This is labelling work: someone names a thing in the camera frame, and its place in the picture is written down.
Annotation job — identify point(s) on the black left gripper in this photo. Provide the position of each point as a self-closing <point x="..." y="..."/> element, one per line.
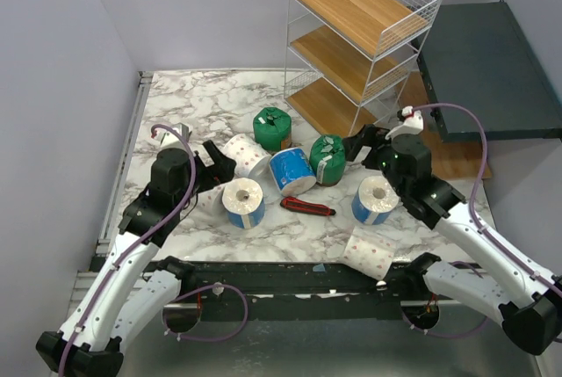
<point x="221" y="171"/>

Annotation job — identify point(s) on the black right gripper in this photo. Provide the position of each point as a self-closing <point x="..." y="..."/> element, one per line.
<point x="366" y="145"/>

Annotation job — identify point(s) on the green roll front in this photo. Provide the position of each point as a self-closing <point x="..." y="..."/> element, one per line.
<point x="328" y="159"/>

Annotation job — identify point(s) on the green roll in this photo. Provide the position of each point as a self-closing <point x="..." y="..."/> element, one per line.
<point x="273" y="129"/>
<point x="328" y="159"/>

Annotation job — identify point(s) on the green roll back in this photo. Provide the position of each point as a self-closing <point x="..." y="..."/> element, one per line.
<point x="273" y="129"/>

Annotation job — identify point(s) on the white wire wooden shelf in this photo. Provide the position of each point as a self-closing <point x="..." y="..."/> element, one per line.
<point x="357" y="56"/>

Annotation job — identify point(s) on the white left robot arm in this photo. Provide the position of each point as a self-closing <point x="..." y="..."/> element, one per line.
<point x="94" y="339"/>

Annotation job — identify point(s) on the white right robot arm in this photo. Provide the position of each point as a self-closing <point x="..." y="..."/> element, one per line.
<point x="516" y="292"/>

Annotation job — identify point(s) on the pink dotted roll centre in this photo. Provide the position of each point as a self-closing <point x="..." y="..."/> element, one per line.
<point x="251" y="158"/>

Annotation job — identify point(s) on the pink dotted roll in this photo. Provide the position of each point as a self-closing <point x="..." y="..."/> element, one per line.
<point x="211" y="201"/>
<point x="251" y="158"/>
<point x="368" y="252"/>

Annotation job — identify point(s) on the pink dotted roll left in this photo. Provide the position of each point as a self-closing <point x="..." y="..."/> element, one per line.
<point x="211" y="201"/>

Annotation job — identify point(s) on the blue roll standing left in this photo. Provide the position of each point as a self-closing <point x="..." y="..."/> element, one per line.
<point x="243" y="200"/>

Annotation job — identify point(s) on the blue roll standing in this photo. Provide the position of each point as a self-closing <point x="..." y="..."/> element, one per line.
<point x="374" y="200"/>
<point x="243" y="200"/>

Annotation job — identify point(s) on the blue roll standing right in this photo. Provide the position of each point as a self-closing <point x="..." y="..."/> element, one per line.
<point x="374" y="200"/>

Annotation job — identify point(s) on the blue wrapped paper roll lying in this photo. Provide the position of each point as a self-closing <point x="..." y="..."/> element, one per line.
<point x="292" y="172"/>

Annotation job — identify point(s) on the red black utility knife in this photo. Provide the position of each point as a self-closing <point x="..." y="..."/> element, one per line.
<point x="299" y="206"/>

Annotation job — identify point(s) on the wooden board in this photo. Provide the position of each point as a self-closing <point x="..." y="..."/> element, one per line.
<point x="450" y="160"/>

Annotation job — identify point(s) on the pink dotted roll front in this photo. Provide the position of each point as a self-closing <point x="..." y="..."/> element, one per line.
<point x="368" y="252"/>

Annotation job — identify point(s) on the dark green metal box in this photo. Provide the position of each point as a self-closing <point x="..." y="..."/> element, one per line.
<point x="478" y="62"/>

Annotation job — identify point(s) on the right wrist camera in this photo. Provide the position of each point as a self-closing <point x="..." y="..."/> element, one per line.
<point x="411" y="122"/>

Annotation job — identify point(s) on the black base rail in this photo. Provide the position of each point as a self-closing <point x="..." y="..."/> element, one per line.
<point x="305" y="291"/>

